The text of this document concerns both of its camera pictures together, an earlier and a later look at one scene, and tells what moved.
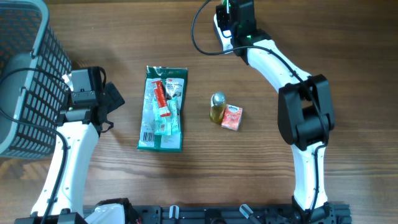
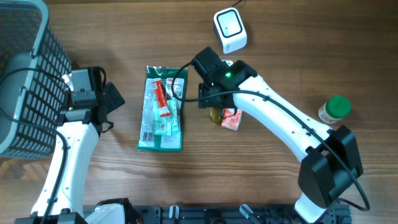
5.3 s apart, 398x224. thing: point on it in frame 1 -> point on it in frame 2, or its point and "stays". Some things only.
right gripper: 221,16 -> 204,89
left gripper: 111,96 stays
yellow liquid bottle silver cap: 217,104 stays
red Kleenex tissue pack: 232,117 stays
